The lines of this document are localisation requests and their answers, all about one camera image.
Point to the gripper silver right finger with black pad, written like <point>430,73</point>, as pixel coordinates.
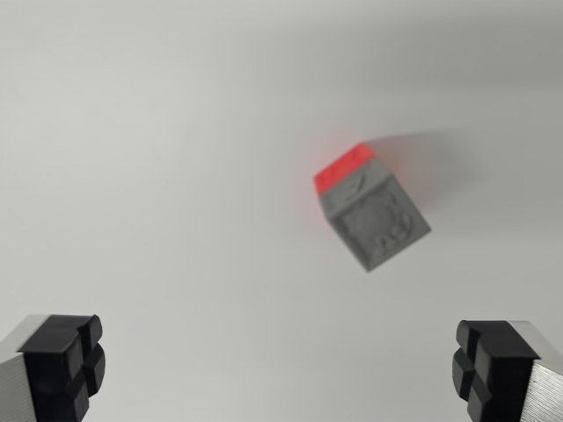
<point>501,373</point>

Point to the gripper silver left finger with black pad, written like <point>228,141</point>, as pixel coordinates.
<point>48,373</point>

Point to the gray embossed rubber cube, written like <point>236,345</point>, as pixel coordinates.
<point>374,224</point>

